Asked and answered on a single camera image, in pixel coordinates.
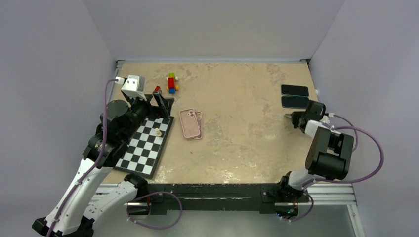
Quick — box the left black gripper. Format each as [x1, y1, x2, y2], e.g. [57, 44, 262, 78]
[121, 90, 173, 142]

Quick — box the pink phone case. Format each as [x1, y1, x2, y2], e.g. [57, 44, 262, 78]
[185, 110, 203, 140]
[179, 109, 201, 139]

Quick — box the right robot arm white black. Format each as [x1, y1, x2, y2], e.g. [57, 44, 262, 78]
[277, 100, 355, 201]

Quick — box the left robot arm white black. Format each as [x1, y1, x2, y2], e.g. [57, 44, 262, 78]
[32, 92, 175, 237]

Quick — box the colourful toy brick car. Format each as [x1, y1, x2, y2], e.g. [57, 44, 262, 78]
[166, 73, 179, 94]

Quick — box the black white chessboard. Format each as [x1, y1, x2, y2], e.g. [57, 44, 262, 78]
[115, 116, 174, 179]

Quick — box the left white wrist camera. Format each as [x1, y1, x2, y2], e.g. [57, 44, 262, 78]
[115, 75, 147, 101]

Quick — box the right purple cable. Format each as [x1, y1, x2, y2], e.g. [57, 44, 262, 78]
[304, 114, 384, 189]

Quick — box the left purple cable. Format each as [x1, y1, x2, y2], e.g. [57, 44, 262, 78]
[45, 78, 125, 237]

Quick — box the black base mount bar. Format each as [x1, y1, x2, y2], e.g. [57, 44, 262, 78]
[127, 183, 309, 216]

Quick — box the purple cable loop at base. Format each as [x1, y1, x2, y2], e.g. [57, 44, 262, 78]
[126, 194, 181, 230]

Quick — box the aluminium frame rail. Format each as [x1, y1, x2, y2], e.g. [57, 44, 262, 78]
[59, 59, 125, 237]

